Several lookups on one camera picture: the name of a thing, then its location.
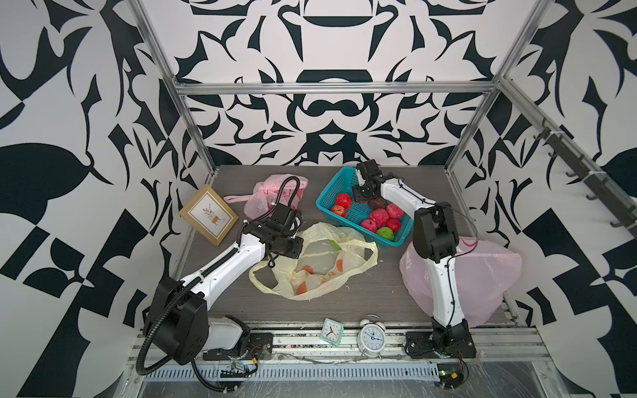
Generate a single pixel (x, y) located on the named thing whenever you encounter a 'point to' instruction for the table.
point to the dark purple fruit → (376, 202)
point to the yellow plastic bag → (332, 254)
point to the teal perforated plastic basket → (357, 216)
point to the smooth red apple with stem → (339, 210)
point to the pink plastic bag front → (485, 272)
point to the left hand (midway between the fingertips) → (294, 243)
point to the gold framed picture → (211, 215)
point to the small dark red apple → (394, 224)
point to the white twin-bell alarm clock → (371, 337)
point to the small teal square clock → (332, 331)
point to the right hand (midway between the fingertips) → (358, 189)
